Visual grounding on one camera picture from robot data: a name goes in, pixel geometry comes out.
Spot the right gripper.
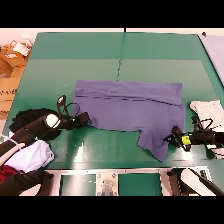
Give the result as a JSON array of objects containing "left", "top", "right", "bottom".
[{"left": 170, "top": 125, "right": 195, "bottom": 148}]

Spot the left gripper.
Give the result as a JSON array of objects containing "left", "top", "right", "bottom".
[{"left": 67, "top": 111, "right": 92, "bottom": 131}]

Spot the purple T-shirt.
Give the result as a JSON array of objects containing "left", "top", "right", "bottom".
[{"left": 72, "top": 79, "right": 187, "bottom": 163}]

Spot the white garment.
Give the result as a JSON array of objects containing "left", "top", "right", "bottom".
[{"left": 189, "top": 99, "right": 224, "bottom": 133}]

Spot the light blue garment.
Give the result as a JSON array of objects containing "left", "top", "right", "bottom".
[{"left": 4, "top": 139, "right": 55, "bottom": 174}]

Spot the brown cardboard box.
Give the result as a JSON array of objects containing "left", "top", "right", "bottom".
[
  {"left": 0, "top": 66, "right": 25, "bottom": 118},
  {"left": 0, "top": 39, "right": 34, "bottom": 77}
]

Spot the lilac garment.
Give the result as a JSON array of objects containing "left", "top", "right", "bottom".
[{"left": 198, "top": 32, "right": 224, "bottom": 88}]

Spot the red garment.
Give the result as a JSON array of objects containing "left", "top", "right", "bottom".
[{"left": 0, "top": 164, "right": 25, "bottom": 185}]

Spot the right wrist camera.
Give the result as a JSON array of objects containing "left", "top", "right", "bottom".
[{"left": 191, "top": 114, "right": 215, "bottom": 133}]

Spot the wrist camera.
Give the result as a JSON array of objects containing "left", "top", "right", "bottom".
[
  {"left": 191, "top": 114, "right": 215, "bottom": 133},
  {"left": 56, "top": 94, "right": 81, "bottom": 118}
]

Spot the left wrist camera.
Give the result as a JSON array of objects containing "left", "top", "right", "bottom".
[{"left": 56, "top": 94, "right": 81, "bottom": 118}]

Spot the silver frame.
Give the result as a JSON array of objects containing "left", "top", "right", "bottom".
[{"left": 43, "top": 166, "right": 214, "bottom": 196}]

